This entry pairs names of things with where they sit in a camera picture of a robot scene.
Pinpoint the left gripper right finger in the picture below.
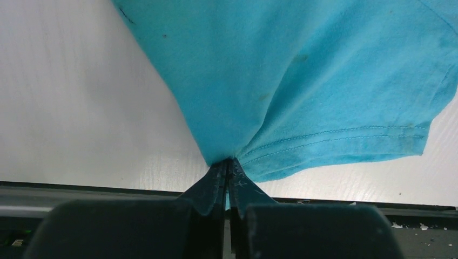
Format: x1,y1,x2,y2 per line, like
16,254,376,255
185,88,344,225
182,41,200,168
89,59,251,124
227,159,403,258

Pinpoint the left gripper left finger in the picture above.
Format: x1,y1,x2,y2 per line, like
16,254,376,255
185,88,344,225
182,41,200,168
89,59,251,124
24,161,228,258

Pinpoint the turquoise t-shirt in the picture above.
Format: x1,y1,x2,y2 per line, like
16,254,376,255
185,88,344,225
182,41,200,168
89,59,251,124
113,1,457,182

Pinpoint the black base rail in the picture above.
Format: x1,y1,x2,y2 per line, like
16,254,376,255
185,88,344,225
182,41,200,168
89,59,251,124
1,181,457,258

